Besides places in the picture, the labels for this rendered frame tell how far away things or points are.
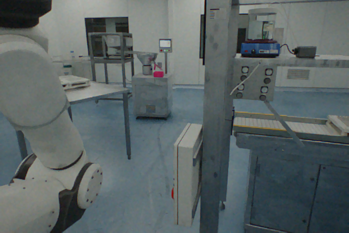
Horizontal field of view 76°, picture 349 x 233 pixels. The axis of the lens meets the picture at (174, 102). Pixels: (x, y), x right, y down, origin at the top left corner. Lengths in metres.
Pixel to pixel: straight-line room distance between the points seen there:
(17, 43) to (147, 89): 3.59
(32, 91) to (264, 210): 1.63
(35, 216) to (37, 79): 0.18
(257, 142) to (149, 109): 2.70
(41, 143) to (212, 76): 0.44
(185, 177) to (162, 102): 3.21
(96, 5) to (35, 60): 6.96
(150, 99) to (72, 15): 4.45
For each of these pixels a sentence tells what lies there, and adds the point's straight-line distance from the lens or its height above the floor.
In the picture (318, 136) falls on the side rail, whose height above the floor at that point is 0.85.
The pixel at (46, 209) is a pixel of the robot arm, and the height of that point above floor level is 1.14.
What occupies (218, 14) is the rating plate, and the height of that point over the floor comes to 1.43.
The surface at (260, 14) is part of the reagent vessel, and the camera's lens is 1.35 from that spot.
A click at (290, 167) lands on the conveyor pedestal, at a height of 0.61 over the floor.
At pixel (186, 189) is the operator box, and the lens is 0.66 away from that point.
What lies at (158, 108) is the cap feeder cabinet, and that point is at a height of 0.23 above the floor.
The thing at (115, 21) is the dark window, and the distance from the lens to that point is 6.95.
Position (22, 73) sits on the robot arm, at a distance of 0.27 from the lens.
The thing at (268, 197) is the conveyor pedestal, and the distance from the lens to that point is 1.70.
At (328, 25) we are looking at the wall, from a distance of 7.06.
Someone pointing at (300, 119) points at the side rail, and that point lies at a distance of 1.70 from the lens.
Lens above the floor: 1.37
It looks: 16 degrees down
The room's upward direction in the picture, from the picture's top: straight up
